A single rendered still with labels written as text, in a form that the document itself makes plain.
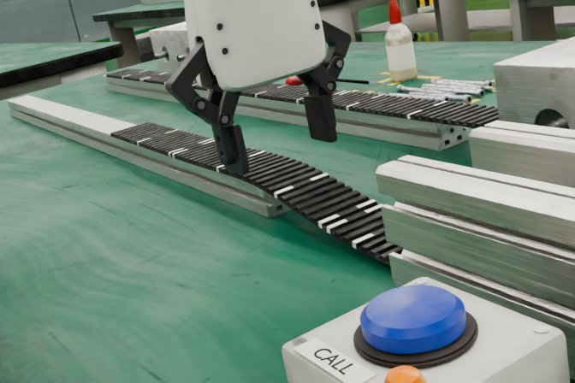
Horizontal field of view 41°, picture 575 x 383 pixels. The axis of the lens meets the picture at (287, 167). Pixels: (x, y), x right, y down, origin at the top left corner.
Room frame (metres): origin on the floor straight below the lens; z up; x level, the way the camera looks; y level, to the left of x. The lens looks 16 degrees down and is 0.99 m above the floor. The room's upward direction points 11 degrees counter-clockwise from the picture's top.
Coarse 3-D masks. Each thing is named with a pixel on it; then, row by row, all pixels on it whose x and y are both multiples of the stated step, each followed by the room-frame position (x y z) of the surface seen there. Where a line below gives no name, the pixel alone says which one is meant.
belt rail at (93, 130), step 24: (24, 96) 1.45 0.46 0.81; (24, 120) 1.34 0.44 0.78; (48, 120) 1.19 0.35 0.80; (72, 120) 1.08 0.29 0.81; (96, 120) 1.04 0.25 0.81; (96, 144) 0.99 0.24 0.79; (120, 144) 0.90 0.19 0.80; (168, 168) 0.78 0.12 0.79; (192, 168) 0.72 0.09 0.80; (216, 192) 0.68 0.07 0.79; (240, 192) 0.65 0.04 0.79; (264, 192) 0.60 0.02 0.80
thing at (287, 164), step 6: (282, 162) 0.63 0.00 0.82; (288, 162) 0.63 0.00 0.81; (294, 162) 0.62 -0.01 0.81; (300, 162) 0.62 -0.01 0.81; (264, 168) 0.62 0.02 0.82; (270, 168) 0.62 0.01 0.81; (276, 168) 0.62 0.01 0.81; (282, 168) 0.62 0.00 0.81; (246, 174) 0.61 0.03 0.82; (252, 174) 0.61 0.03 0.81; (258, 174) 0.61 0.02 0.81; (264, 174) 0.61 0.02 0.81; (270, 174) 0.61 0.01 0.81; (246, 180) 0.61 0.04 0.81; (252, 180) 0.60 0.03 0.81
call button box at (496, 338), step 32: (448, 288) 0.30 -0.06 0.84; (352, 320) 0.29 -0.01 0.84; (480, 320) 0.27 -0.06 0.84; (512, 320) 0.26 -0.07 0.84; (288, 352) 0.27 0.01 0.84; (320, 352) 0.26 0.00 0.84; (352, 352) 0.26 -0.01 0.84; (384, 352) 0.25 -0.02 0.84; (448, 352) 0.24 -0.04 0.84; (480, 352) 0.24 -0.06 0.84; (512, 352) 0.24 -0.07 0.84; (544, 352) 0.24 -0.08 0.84
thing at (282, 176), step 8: (288, 168) 0.61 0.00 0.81; (296, 168) 0.61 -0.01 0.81; (304, 168) 0.61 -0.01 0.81; (312, 168) 0.61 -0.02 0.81; (272, 176) 0.60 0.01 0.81; (280, 176) 0.60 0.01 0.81; (288, 176) 0.60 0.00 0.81; (296, 176) 0.60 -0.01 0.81; (256, 184) 0.59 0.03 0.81; (264, 184) 0.59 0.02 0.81; (272, 184) 0.59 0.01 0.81
